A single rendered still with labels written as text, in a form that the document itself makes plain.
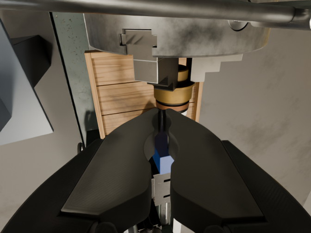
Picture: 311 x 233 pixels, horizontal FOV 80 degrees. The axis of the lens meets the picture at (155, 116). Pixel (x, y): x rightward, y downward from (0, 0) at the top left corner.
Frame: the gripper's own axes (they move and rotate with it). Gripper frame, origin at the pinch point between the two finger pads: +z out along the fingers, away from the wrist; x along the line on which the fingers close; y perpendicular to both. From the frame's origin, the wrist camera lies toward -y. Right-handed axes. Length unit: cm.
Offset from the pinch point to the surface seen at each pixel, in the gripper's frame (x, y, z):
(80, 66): -37, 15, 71
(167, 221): 3, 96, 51
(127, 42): -4.5, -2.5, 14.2
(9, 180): -131, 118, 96
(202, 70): 8.1, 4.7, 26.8
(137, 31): -3.1, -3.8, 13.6
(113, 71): -14.6, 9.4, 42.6
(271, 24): 10.1, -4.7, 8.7
